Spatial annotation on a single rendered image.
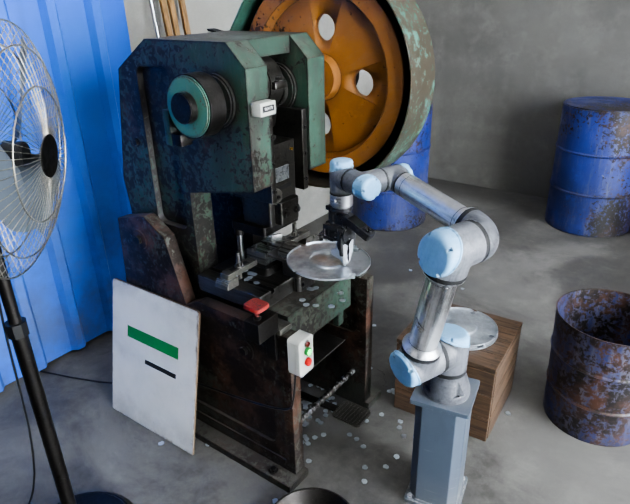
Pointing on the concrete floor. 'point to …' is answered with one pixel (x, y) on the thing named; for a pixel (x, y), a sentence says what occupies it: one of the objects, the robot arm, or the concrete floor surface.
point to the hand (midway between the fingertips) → (347, 262)
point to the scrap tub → (600, 366)
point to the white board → (156, 362)
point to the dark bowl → (312, 497)
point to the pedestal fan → (50, 179)
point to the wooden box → (495, 378)
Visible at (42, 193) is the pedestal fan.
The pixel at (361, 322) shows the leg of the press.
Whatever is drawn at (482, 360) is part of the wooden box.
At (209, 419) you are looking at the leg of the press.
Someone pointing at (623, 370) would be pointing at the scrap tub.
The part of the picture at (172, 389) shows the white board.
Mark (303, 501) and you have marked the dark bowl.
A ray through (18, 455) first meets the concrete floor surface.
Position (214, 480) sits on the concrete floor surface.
